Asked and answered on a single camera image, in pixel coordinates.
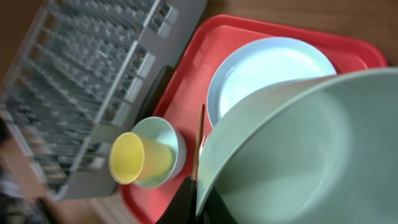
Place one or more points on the wooden chopstick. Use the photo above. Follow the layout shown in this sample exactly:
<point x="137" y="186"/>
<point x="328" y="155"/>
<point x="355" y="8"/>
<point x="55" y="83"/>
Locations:
<point x="198" y="142"/>

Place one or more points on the red plastic tray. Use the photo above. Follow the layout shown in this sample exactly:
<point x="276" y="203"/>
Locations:
<point x="213" y="41"/>

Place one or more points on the grey dishwasher rack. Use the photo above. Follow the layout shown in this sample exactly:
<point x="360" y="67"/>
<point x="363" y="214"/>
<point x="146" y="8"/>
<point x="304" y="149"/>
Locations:
<point x="81" y="78"/>

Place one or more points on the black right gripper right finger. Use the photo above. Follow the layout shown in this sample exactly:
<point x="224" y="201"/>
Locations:
<point x="216" y="212"/>

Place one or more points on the light blue plate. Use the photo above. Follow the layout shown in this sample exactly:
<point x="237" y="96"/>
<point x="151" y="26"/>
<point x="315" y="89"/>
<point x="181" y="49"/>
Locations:
<point x="261" y="63"/>

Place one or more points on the white plastic fork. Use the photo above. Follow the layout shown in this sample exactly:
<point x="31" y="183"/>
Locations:
<point x="202" y="144"/>

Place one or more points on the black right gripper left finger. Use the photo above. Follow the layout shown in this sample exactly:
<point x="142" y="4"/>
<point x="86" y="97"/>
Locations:
<point x="181" y="209"/>

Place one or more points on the green bowl with food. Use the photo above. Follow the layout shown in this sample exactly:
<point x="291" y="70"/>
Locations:
<point x="315" y="151"/>

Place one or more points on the green bowl under cup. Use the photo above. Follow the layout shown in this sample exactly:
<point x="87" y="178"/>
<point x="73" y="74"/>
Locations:
<point x="160" y="130"/>

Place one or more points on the yellow plastic cup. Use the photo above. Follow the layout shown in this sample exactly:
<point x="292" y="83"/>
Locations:
<point x="134" y="157"/>

